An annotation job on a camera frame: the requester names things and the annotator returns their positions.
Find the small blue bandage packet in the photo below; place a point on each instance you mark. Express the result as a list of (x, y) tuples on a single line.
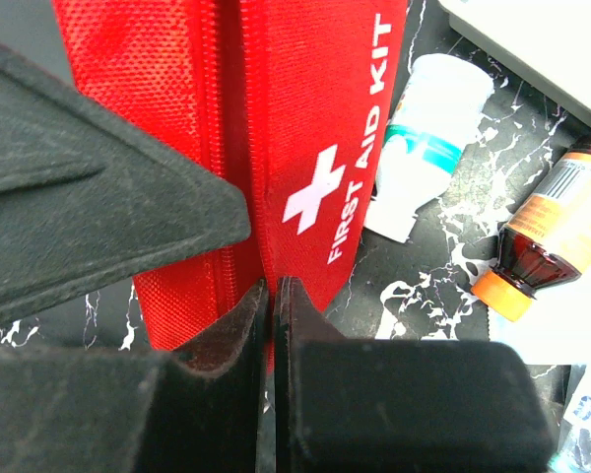
[(574, 453)]

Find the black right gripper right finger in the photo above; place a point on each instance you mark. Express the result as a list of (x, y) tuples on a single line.
[(365, 405)]

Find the amber bottle orange cap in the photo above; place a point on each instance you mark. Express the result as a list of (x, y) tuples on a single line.
[(547, 242)]

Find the white pill bottle teal label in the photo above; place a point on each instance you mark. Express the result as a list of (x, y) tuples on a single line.
[(436, 118)]

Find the grey plastic divider tray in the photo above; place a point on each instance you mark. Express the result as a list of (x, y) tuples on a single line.
[(546, 43)]

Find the red first aid kit pouch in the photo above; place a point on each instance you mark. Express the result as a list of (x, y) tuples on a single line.
[(286, 100)]

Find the blue white flat packet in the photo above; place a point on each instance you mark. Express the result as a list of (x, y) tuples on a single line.
[(555, 330)]

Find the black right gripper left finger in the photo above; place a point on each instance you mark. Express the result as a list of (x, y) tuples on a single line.
[(193, 409)]

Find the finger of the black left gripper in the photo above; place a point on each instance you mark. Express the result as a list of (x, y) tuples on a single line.
[(87, 199)]

